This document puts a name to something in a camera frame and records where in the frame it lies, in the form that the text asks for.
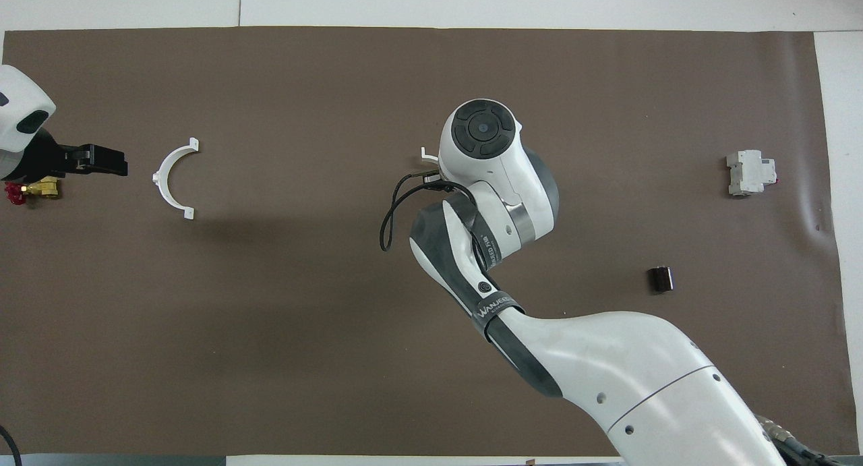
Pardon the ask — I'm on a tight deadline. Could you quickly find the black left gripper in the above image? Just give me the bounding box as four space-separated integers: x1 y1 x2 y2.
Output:
0 129 129 182

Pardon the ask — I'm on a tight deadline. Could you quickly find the brown paper table mat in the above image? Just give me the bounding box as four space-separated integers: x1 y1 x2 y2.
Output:
0 26 861 457

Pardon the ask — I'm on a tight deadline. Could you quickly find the dark brown small cylinder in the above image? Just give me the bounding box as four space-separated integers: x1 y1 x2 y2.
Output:
647 266 676 295

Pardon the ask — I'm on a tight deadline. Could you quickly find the grey circuit breaker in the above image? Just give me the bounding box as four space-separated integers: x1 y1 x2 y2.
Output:
725 149 778 198

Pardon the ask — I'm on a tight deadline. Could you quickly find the brass valve red handle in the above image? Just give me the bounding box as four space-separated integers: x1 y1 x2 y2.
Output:
4 176 62 208

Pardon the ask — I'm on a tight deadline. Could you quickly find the black left arm base cable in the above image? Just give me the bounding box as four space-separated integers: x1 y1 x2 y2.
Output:
0 424 23 466

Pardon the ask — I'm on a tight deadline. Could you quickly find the black arm base cable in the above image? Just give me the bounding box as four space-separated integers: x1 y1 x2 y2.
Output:
754 414 840 466
0 424 23 466

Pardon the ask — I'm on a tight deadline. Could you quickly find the black right arm base cable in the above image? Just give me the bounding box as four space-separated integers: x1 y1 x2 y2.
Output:
754 414 840 466

